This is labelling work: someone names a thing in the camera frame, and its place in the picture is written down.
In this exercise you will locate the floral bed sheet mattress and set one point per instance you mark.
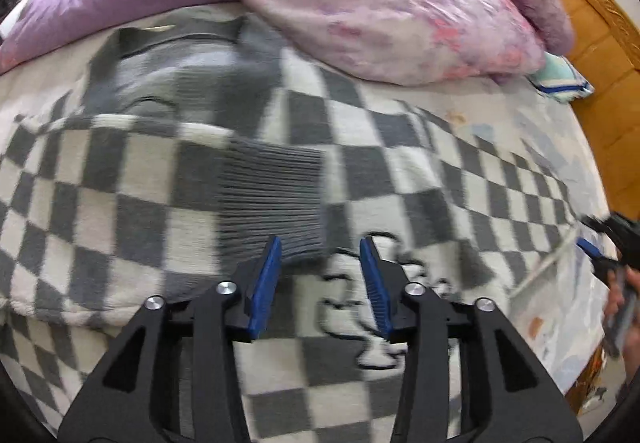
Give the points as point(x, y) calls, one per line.
point(550, 172)

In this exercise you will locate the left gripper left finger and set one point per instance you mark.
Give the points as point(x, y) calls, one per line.
point(130, 393)

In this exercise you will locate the striped pillow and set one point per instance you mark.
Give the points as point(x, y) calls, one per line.
point(559, 80)

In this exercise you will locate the grey white checkered cardigan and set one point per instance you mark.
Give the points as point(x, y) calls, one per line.
point(260, 222)

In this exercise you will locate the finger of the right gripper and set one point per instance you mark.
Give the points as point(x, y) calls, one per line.
point(601, 264)
point(599, 225)

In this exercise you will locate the right hand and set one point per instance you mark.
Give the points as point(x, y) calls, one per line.
point(616, 326)

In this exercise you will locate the wooden bed headboard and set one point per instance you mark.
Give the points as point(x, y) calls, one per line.
point(606, 52)

